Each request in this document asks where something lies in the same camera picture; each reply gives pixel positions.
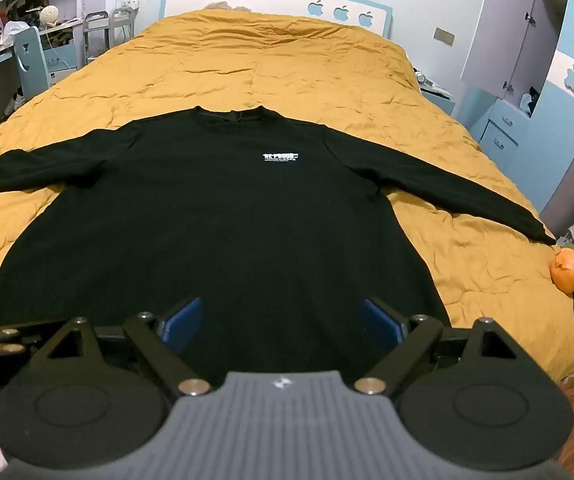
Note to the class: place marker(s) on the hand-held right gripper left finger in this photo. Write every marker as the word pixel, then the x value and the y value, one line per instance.
pixel 183 321

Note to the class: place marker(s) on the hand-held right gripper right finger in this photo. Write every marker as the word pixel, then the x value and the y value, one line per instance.
pixel 381 322

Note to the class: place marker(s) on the black long-sleeve sweater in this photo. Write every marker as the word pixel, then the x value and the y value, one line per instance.
pixel 217 220

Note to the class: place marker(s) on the orange plush toy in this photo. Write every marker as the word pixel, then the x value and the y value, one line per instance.
pixel 567 271

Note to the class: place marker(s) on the white sneaker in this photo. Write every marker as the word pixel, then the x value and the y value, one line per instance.
pixel 14 102

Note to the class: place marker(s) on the blue drawer unit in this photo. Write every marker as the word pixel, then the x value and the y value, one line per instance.
pixel 504 132

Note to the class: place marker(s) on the blue nightstand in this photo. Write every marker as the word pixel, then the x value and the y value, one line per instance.
pixel 439 100

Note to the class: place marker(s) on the blue and white chair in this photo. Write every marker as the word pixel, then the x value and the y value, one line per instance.
pixel 32 65

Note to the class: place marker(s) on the yellow quilt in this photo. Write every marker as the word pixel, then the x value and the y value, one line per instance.
pixel 277 60

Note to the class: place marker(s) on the white plastic bag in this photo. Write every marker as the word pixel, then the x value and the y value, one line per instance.
pixel 14 31

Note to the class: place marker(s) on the grey rolling cart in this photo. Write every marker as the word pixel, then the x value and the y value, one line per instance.
pixel 99 35

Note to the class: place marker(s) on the white round lamp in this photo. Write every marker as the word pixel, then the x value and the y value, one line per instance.
pixel 50 16

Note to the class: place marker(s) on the beige pillow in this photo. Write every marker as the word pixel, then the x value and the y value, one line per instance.
pixel 224 6

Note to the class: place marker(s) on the grey wardrobe door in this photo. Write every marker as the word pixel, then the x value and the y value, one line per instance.
pixel 504 25

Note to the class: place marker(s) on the wall light switch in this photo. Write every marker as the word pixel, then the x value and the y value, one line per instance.
pixel 444 35

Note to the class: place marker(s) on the wall power socket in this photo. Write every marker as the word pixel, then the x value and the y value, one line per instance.
pixel 131 0

